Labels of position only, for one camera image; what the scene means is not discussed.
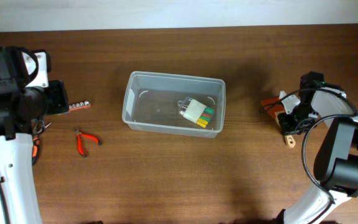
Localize orange scraper with wooden handle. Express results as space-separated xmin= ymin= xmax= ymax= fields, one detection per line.
xmin=260 ymin=97 xmax=296 ymax=148

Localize red handled cutting pliers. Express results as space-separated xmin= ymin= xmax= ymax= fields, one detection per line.
xmin=74 ymin=128 xmax=103 ymax=158

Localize clear box of coloured bits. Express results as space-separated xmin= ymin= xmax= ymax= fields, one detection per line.
xmin=177 ymin=97 xmax=215 ymax=128

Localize clear plastic container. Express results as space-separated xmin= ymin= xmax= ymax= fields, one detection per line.
xmin=122 ymin=71 xmax=226 ymax=138

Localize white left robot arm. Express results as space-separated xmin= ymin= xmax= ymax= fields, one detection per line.
xmin=0 ymin=46 xmax=69 ymax=223

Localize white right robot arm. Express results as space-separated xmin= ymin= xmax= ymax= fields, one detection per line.
xmin=275 ymin=72 xmax=358 ymax=223

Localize orange black long nose pliers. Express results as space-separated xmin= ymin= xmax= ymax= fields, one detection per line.
xmin=32 ymin=121 xmax=51 ymax=165

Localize socket set on red rail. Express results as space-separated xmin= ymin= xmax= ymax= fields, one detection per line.
xmin=68 ymin=101 xmax=91 ymax=112

